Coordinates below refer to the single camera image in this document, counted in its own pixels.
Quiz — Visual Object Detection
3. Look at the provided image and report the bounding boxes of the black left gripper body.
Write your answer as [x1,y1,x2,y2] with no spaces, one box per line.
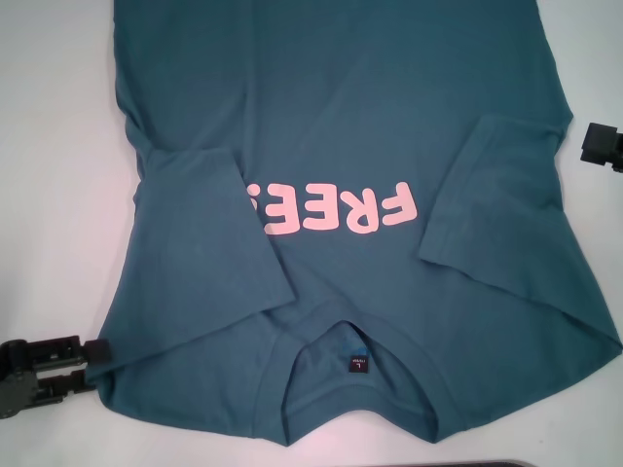
[0,339,41,420]

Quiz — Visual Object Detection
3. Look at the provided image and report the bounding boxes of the blue shirt with pink print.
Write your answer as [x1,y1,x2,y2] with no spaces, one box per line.
[85,0,623,435]

